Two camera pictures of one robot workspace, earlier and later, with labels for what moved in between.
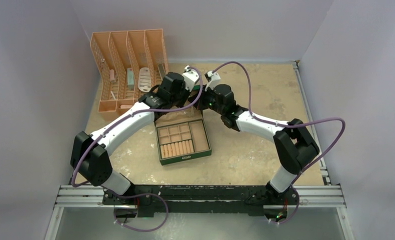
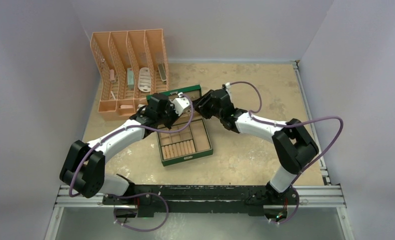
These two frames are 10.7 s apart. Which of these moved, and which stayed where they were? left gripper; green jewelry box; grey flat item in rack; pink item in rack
Moved: left gripper
Stayed: grey flat item in rack; green jewelry box; pink item in rack
